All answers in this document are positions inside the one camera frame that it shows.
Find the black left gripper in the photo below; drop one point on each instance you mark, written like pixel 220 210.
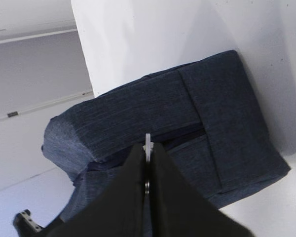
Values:
pixel 25 226

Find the navy blue lunch bag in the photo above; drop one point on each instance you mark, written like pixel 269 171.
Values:
pixel 204 113

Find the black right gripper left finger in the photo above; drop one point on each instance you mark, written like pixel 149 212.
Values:
pixel 119 210

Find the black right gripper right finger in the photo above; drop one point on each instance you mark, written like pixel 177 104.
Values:
pixel 179 210

